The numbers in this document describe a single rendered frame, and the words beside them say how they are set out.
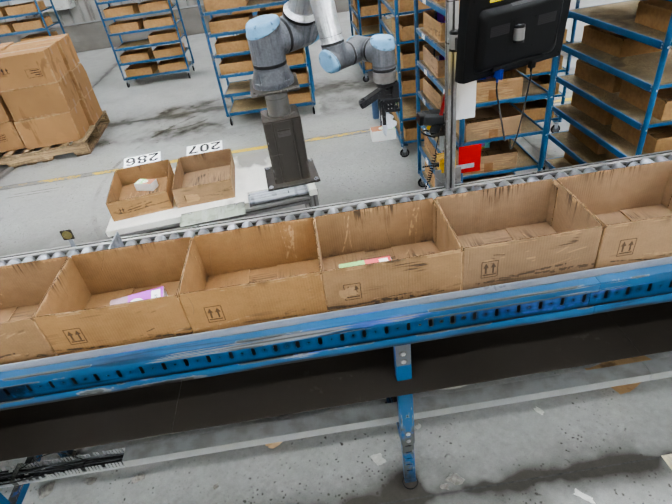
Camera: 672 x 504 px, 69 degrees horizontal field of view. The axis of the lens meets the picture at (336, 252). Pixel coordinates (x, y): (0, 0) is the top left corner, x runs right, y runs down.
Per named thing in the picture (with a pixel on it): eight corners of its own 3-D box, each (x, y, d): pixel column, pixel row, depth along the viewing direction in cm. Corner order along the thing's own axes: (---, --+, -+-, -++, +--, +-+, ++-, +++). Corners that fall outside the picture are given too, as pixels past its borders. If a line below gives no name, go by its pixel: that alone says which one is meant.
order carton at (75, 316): (207, 277, 164) (192, 235, 154) (195, 339, 140) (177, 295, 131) (91, 295, 164) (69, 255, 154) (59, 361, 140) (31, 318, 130)
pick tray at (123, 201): (175, 175, 266) (169, 158, 260) (173, 208, 235) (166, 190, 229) (121, 186, 262) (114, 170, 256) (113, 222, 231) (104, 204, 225)
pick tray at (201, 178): (235, 164, 267) (230, 147, 262) (235, 197, 236) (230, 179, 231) (183, 174, 265) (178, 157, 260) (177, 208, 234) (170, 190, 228)
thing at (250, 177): (301, 148, 282) (300, 143, 280) (318, 194, 235) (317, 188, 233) (126, 182, 273) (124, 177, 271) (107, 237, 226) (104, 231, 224)
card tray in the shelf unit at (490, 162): (444, 146, 303) (444, 131, 297) (492, 139, 302) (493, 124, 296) (462, 175, 270) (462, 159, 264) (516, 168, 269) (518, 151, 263)
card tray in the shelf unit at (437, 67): (422, 60, 318) (422, 44, 313) (468, 54, 318) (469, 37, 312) (437, 78, 286) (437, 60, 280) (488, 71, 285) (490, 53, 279)
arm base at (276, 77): (252, 79, 228) (247, 57, 222) (292, 72, 229) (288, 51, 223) (253, 94, 214) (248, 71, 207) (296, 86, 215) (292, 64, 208)
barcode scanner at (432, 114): (413, 132, 213) (416, 108, 207) (440, 131, 214) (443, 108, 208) (417, 138, 207) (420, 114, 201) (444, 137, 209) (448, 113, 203)
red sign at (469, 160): (479, 169, 221) (481, 143, 214) (480, 170, 220) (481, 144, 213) (445, 175, 221) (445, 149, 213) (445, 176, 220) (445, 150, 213)
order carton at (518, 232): (547, 222, 166) (554, 177, 156) (593, 274, 142) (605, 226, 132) (433, 240, 165) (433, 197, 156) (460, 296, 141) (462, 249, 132)
